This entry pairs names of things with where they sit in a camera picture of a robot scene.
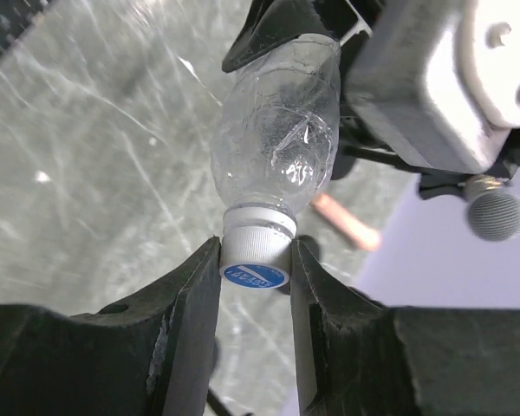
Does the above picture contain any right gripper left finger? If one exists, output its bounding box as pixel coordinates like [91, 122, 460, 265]
[0, 237, 221, 415]

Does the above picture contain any clear bottle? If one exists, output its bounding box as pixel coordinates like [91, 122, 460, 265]
[210, 32, 343, 291]

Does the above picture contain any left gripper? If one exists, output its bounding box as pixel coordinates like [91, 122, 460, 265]
[222, 0, 518, 199]

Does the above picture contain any glitter microphone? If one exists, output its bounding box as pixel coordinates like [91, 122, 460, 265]
[463, 174, 520, 243]

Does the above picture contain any pink microphone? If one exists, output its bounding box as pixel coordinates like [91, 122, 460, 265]
[310, 193, 380, 251]

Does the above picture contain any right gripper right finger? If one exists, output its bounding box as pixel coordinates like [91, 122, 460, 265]
[290, 241, 520, 415]

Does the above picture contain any blue clear bottle cap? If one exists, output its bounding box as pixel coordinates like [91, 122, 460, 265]
[219, 226, 291, 289]

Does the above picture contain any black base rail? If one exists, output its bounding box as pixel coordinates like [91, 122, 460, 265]
[0, 0, 55, 60]

